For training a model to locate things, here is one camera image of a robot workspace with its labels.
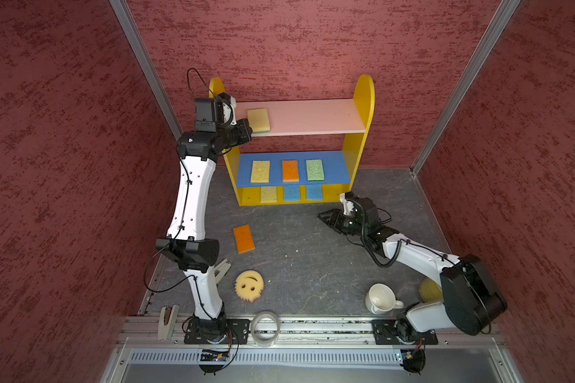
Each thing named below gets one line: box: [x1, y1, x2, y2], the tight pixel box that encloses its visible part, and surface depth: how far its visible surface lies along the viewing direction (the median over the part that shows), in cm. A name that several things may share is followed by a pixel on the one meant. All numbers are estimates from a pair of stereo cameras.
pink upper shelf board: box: [235, 98, 366, 137], surface depth 85 cm
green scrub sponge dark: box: [246, 107, 271, 134], surface depth 79 cm
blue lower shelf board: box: [236, 150, 352, 189], surface depth 104 cm
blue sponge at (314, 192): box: [306, 184, 323, 201], surface depth 111 cm
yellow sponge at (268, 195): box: [260, 185, 278, 204], surface depth 109 cm
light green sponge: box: [305, 158, 326, 182], surface depth 102 cm
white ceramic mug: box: [364, 283, 405, 315], surface depth 76 cm
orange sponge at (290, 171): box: [281, 159, 300, 183], surface depth 102 cm
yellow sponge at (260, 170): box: [250, 160, 271, 183], surface depth 102 cm
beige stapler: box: [157, 304, 180, 341], surface depth 76 cm
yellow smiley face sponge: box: [234, 269, 265, 303], surface depth 83 cm
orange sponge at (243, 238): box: [233, 224, 256, 254], surface depth 97 cm
